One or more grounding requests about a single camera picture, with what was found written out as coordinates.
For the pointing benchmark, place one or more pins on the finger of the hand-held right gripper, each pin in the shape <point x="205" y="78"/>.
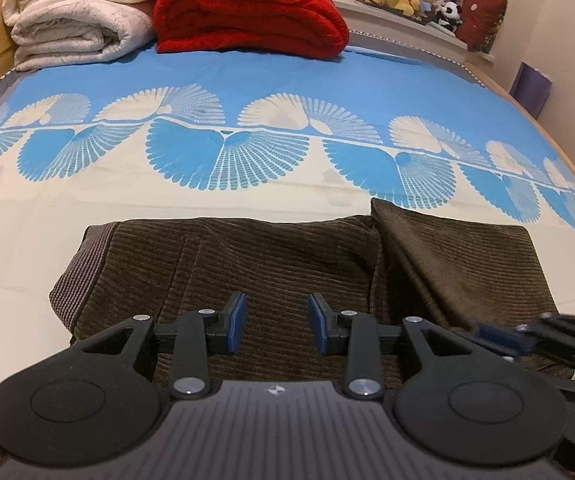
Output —
<point x="557" y="367"/>
<point x="502" y="337"/>

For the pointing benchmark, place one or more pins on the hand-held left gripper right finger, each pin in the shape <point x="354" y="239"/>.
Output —
<point x="320" y="322"/>

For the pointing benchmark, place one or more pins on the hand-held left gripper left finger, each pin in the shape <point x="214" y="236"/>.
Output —
<point x="237" y="321"/>

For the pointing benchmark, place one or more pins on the blue white patterned bed sheet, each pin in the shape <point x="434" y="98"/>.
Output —
<point x="267" y="80"/>

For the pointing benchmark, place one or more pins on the purple box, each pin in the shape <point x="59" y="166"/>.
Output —
<point x="531" y="90"/>

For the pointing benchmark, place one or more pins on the white window ledge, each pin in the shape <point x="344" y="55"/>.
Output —
<point x="392" y="30"/>

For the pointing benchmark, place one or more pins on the folded red blanket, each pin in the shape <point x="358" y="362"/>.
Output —
<point x="247" y="15"/>

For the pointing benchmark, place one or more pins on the dark red cushion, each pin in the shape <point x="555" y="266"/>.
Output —
<point x="482" y="17"/>

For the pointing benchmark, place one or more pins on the panda plush toy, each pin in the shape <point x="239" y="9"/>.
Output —
<point x="450" y="16"/>

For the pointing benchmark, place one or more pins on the folded white blanket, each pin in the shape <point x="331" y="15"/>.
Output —
<point x="82" y="15"/>

